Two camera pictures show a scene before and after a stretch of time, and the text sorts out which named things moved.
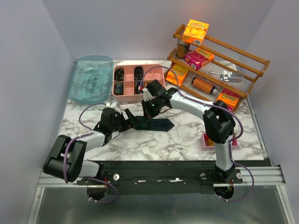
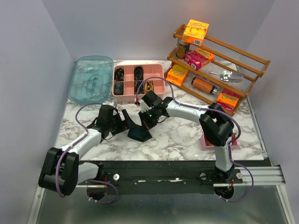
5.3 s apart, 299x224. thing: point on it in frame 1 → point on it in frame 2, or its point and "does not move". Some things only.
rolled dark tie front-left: [118, 88] does not move
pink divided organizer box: [127, 80] does not move
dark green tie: [141, 123] → [139, 133]
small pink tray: [207, 144] does not move
